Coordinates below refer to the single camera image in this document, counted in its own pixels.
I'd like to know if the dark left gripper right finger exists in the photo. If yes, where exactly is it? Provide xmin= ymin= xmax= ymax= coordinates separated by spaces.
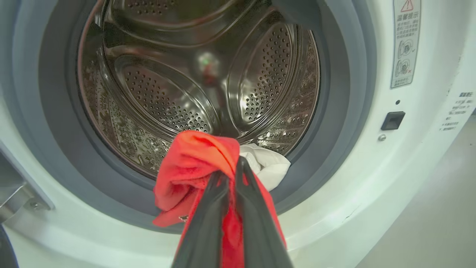
xmin=235 ymin=156 xmax=294 ymax=268

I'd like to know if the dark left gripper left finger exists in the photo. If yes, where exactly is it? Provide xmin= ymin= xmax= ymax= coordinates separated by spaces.
xmin=171 ymin=170 xmax=231 ymax=268

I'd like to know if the white garment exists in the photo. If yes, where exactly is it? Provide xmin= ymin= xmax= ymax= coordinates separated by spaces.
xmin=239 ymin=143 xmax=292 ymax=192

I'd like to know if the red garment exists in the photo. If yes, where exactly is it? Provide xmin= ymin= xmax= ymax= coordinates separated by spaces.
xmin=152 ymin=130 xmax=287 ymax=268

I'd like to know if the white washing machine body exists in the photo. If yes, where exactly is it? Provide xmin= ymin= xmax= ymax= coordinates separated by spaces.
xmin=0 ymin=0 xmax=476 ymax=268

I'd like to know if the grey rubber door gasket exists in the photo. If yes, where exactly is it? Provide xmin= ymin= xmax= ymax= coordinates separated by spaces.
xmin=37 ymin=0 xmax=378 ymax=234

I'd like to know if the steel washing machine drum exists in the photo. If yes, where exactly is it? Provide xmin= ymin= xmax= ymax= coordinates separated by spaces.
xmin=76 ymin=0 xmax=321 ymax=180

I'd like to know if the black door latch slot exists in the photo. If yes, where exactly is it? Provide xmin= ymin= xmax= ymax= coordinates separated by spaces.
xmin=380 ymin=111 xmax=406 ymax=131

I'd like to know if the metal door hinge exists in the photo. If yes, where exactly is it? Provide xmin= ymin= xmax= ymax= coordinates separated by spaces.
xmin=0 ymin=149 xmax=55 ymax=224

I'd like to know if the printed text sticker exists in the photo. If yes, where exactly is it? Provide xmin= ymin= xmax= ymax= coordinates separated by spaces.
xmin=439 ymin=91 xmax=476 ymax=132

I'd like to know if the grey warning sticker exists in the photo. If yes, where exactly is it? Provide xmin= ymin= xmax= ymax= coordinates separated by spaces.
xmin=390 ymin=0 xmax=422 ymax=89

